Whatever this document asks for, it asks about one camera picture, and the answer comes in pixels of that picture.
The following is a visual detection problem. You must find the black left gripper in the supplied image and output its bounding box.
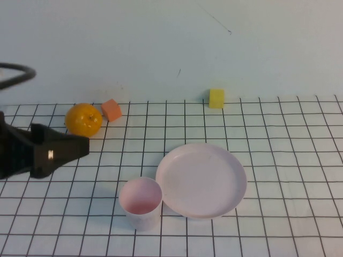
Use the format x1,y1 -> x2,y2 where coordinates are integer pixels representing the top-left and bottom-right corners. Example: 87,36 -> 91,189
0,111 -> 91,180

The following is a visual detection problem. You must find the pink round plate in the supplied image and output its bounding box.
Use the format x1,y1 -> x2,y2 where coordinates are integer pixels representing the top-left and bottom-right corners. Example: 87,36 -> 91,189
155,142 -> 248,221

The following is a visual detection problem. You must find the yellow foam cube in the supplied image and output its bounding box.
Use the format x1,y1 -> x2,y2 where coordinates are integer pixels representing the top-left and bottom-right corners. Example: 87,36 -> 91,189
209,88 -> 225,109

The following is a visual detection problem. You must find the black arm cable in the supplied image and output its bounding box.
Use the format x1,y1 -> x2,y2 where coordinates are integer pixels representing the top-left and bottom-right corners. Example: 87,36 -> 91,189
0,62 -> 37,90

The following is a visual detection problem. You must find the orange citrus fruit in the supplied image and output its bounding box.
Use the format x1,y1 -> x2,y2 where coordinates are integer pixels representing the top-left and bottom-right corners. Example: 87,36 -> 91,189
65,103 -> 103,138

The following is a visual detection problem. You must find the orange foam cube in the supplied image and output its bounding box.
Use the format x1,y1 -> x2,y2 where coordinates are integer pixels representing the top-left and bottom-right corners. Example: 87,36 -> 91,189
101,99 -> 123,123

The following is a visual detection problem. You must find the white black-grid table mat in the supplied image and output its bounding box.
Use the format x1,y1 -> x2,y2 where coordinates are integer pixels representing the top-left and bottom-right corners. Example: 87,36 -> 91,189
0,95 -> 343,257

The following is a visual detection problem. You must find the pink plastic cup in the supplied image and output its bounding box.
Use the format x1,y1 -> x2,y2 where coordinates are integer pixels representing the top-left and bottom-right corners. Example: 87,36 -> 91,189
118,177 -> 163,232

